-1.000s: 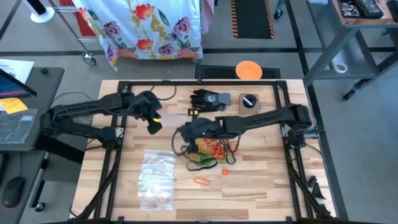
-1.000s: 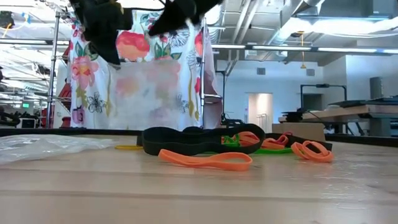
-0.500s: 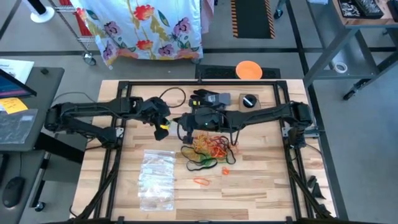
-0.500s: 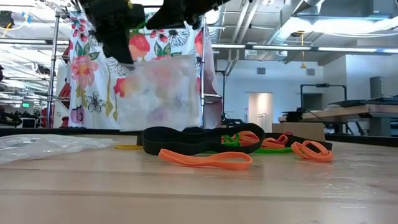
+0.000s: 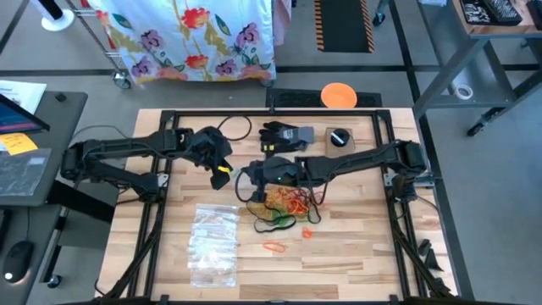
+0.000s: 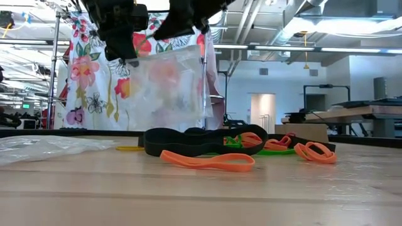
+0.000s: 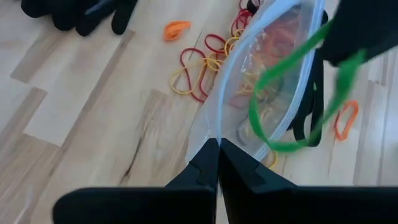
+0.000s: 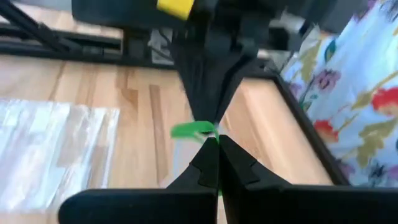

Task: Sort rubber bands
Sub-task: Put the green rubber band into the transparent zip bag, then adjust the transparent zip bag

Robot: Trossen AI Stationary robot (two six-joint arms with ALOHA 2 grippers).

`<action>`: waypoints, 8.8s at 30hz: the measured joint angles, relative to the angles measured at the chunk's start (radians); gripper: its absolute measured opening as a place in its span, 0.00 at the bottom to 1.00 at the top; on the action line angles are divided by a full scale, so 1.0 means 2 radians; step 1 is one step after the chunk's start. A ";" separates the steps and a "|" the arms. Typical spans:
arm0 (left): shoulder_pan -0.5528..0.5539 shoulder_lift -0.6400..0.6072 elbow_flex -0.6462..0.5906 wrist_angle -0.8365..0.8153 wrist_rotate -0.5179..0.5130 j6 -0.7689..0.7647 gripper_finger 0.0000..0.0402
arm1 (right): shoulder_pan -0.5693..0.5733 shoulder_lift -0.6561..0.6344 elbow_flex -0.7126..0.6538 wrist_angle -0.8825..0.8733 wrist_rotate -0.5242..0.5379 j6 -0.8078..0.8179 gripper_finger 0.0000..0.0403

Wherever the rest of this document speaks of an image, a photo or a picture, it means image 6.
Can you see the white door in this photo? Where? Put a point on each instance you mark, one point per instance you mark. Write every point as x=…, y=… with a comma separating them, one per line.
x=262, y=106

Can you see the wood-topped grey workbench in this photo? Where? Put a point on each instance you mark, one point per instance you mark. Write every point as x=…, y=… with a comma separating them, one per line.
x=345, y=111

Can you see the small cardboard box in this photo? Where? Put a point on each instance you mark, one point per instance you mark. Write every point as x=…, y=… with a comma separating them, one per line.
x=311, y=132

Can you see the grey cabinet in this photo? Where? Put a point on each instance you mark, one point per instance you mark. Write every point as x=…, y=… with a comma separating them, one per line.
x=380, y=89

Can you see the pile of coloured rubber bands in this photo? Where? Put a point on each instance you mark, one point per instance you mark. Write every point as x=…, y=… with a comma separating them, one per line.
x=121, y=148

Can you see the pile of clear plastic bags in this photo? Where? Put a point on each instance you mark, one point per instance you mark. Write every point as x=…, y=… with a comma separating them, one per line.
x=37, y=149

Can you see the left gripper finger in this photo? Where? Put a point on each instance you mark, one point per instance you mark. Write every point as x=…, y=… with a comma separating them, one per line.
x=121, y=44

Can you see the black hanging box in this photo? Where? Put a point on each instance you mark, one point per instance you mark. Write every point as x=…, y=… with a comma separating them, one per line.
x=6, y=20

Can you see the silver ventilation duct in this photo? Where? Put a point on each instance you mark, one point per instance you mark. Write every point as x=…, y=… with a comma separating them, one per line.
x=345, y=25

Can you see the grey wall vent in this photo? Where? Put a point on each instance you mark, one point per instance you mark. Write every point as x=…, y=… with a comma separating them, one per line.
x=313, y=73
x=263, y=71

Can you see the ceiling light strip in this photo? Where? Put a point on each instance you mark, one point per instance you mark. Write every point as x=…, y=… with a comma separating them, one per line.
x=348, y=50
x=282, y=48

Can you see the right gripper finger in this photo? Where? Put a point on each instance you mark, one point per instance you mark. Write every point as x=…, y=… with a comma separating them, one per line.
x=176, y=26
x=202, y=25

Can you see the floral print cloth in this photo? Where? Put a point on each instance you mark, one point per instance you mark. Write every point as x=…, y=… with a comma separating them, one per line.
x=91, y=94

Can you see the clear plastic zip bag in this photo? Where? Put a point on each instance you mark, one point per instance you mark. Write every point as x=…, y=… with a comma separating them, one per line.
x=169, y=94

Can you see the green exit sign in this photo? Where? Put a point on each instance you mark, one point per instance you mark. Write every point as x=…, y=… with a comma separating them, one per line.
x=25, y=106

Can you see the black aluminium table frame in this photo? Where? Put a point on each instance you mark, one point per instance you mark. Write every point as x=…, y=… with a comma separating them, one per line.
x=31, y=133

